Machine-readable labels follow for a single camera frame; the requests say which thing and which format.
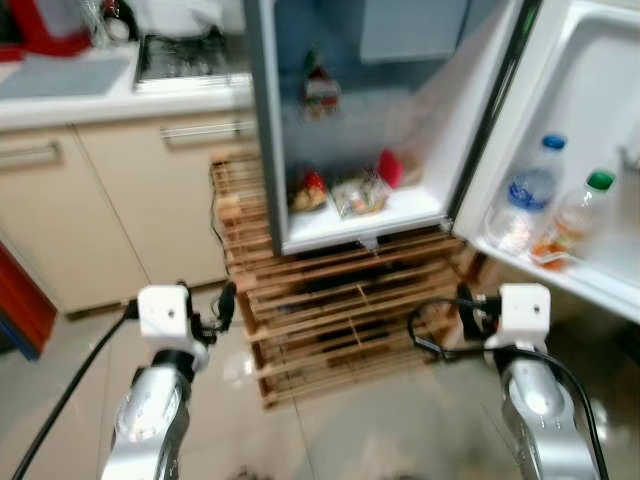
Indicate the red box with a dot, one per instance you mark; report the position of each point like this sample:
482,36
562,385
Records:
20,295

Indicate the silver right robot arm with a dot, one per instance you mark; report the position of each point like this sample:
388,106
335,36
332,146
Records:
535,410

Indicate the mini fridge door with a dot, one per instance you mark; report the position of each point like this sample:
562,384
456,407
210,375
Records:
590,90

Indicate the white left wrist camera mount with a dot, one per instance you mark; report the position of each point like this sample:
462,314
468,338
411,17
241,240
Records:
163,312

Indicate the grey freezer compartment flap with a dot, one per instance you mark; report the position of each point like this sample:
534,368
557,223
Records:
415,30

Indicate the wooden wine rack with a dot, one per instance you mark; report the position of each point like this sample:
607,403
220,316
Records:
340,310

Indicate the grey mini fridge cabinet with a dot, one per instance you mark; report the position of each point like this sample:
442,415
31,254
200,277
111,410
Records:
265,120

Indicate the green white food packet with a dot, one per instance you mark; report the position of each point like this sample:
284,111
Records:
360,195

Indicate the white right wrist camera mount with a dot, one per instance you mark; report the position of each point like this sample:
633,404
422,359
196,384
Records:
525,308

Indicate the grey cloth mat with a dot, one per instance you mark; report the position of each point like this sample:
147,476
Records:
60,75

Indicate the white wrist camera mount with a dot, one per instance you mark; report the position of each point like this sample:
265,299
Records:
163,312
525,308

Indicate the blue cap water bottle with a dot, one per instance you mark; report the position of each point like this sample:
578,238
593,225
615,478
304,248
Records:
525,195

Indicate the small red packet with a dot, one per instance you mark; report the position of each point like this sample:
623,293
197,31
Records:
391,168

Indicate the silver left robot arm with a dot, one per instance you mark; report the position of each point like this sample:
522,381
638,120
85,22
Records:
150,420

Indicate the red green food item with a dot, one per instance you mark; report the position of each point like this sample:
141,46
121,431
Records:
320,88

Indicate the red coffee machine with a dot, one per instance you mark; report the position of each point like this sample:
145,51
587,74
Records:
45,25

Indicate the cream kitchen cabinet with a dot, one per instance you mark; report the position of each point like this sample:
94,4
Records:
120,220

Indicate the green cap plastic bottle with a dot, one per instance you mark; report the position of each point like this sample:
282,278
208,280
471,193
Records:
575,220

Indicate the red topped food item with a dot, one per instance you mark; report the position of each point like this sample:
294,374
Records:
308,190

